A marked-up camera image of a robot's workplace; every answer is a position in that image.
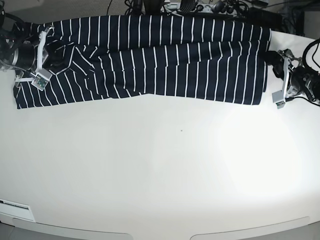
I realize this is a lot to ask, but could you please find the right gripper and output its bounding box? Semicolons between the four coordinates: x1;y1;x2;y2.
13;26;69;87

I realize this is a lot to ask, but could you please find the black box on floor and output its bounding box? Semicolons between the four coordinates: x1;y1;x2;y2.
247;7;283;29

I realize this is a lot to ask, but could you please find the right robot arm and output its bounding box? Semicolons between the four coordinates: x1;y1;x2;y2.
0;5;64;91

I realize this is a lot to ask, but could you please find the navy white striped T-shirt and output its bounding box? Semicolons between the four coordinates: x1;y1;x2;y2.
13;15;272;109

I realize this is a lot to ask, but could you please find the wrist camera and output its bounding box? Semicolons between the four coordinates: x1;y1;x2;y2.
272;90;286;109
31;69;53;91

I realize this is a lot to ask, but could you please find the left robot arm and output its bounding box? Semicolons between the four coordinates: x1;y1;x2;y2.
264;39;320;109

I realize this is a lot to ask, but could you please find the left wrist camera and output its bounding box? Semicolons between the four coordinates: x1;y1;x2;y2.
272;90;286;109

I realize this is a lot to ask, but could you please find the white power strip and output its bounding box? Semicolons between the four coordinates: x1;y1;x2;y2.
195;1;234;14

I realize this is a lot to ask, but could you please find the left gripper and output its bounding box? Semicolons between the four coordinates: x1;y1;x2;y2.
266;48;303;100

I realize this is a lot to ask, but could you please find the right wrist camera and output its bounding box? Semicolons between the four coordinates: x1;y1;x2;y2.
31;69;53;91

